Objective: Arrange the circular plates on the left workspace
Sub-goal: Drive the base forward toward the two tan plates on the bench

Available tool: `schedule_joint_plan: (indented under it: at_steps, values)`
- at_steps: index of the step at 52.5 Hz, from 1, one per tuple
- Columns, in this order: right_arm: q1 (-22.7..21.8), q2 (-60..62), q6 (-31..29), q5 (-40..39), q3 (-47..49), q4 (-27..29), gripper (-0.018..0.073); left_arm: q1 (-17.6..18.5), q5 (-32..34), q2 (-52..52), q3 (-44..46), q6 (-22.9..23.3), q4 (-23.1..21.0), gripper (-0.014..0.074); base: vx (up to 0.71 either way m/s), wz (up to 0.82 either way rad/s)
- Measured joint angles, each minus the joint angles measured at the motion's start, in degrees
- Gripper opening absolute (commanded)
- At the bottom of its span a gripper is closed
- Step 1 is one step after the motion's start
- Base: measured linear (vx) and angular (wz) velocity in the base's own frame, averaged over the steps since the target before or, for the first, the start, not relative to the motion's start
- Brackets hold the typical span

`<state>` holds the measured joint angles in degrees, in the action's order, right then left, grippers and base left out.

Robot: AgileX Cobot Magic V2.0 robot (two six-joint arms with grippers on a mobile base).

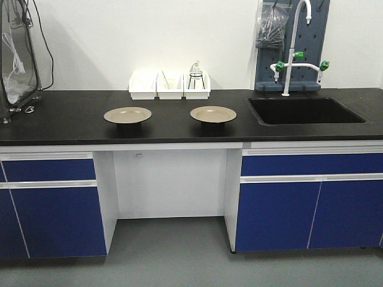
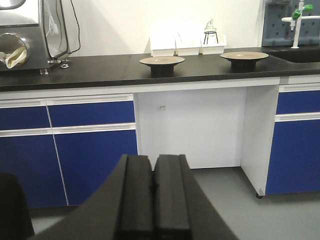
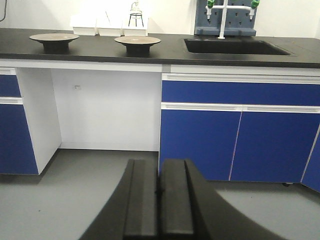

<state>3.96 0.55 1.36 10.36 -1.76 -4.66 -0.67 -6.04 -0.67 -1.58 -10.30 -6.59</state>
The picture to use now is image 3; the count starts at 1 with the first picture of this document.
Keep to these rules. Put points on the clear glass flask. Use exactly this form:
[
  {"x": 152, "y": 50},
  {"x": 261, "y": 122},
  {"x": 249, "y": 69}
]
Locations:
[{"x": 135, "y": 9}]

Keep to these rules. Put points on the beige round plate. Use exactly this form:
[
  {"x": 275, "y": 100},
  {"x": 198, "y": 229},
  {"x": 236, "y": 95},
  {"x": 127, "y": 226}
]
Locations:
[
  {"x": 54, "y": 42},
  {"x": 136, "y": 44}
]

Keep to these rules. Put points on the white lab faucet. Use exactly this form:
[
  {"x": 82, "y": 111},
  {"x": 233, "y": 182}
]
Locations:
[{"x": 210, "y": 4}]

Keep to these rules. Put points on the white storage bin left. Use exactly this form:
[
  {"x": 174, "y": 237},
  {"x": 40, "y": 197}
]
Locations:
[{"x": 83, "y": 25}]

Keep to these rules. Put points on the white storage bin middle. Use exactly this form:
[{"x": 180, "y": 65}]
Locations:
[{"x": 109, "y": 25}]

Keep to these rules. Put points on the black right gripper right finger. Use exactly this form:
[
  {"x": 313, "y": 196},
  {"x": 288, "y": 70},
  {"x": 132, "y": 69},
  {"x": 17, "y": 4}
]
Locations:
[{"x": 191, "y": 210}]

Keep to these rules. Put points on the blue white lab cabinet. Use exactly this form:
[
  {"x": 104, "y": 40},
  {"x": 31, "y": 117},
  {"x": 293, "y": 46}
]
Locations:
[{"x": 256, "y": 124}]

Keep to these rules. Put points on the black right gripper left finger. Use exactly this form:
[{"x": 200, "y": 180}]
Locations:
[{"x": 131, "y": 211}]

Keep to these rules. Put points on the white storage bin right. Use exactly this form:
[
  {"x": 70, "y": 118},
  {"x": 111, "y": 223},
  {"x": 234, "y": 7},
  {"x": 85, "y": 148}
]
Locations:
[{"x": 135, "y": 31}]

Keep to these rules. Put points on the blue pegboard drying rack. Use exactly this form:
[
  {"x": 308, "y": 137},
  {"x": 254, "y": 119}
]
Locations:
[{"x": 238, "y": 22}]

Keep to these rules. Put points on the white storage bin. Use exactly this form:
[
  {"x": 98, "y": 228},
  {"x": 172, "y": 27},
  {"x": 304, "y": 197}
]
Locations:
[
  {"x": 83, "y": 25},
  {"x": 109, "y": 25},
  {"x": 135, "y": 31}
]

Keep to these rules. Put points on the black lab sink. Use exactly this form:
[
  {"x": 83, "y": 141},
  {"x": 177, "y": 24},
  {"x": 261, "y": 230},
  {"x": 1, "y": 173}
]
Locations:
[{"x": 234, "y": 46}]

